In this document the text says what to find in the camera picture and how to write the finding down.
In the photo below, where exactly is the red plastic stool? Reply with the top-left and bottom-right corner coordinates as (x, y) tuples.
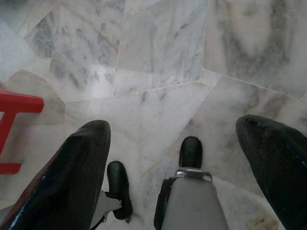
(0, 87), (45, 175)

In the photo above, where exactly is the robot left leg black foot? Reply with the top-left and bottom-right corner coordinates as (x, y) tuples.
(91, 161), (134, 230)

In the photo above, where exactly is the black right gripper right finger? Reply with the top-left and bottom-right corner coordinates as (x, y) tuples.
(236, 115), (307, 230)

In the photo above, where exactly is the robot right leg black foot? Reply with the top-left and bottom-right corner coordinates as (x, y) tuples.
(153, 136), (231, 230)

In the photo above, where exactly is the robot leg black foot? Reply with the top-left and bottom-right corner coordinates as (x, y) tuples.
(153, 136), (231, 230)
(91, 161), (134, 230)

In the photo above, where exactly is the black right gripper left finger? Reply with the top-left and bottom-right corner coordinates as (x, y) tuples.
(0, 120), (112, 230)

